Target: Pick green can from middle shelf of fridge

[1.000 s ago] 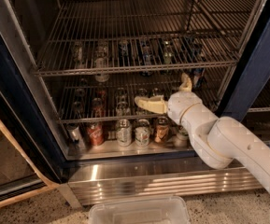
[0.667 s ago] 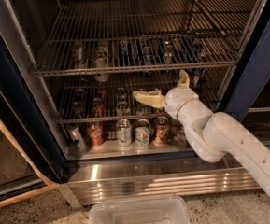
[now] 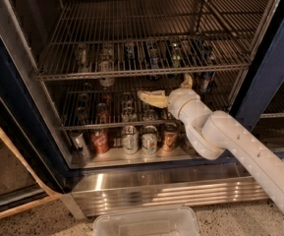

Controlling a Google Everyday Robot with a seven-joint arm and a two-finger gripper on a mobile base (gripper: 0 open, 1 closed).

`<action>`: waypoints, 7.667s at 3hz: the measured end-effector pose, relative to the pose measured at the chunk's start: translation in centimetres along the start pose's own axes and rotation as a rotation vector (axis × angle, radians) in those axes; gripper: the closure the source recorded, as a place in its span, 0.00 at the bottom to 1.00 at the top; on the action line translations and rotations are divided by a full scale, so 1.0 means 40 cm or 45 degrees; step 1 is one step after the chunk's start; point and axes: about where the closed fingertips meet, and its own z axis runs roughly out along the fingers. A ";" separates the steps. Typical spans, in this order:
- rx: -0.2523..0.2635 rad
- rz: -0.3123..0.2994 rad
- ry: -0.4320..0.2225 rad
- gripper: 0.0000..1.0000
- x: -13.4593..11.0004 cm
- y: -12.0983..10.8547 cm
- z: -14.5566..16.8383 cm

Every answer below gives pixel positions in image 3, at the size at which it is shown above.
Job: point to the silver can middle left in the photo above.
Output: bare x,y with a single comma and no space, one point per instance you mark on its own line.
81,56

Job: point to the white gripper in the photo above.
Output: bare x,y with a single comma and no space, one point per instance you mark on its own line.
178,99

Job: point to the green soda can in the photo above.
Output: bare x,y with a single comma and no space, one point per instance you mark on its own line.
175,54

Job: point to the clear plastic bin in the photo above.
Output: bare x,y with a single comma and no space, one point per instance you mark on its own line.
165,221

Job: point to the red cola can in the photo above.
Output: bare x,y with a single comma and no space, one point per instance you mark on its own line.
99,139

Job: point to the glass fridge door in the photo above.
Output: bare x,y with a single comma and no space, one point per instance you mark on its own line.
21,188

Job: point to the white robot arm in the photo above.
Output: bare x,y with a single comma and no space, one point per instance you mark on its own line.
213,132

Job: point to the white green can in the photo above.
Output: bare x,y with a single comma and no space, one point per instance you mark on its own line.
130,139

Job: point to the orange brown can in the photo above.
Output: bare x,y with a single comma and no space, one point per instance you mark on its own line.
170,136

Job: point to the stainless steel commercial fridge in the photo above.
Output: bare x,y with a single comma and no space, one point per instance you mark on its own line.
115,181

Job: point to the middle wire fridge shelf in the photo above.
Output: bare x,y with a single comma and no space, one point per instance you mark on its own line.
87,105

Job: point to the blue striped can right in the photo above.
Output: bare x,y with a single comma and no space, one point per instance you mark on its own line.
206,78

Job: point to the white red can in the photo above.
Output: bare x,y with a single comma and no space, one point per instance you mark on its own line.
149,140

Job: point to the white can middle shelf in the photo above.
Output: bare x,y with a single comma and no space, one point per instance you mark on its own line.
106,63

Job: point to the silver blue can bottom shelf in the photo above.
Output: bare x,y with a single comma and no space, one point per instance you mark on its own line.
79,142

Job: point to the upper wire fridge shelf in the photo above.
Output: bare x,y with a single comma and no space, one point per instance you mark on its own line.
228,26

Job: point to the dark blue can middle shelf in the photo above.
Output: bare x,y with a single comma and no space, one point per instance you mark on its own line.
130,51

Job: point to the wire fridge shelf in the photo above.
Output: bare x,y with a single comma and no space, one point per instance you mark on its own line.
228,26
87,105

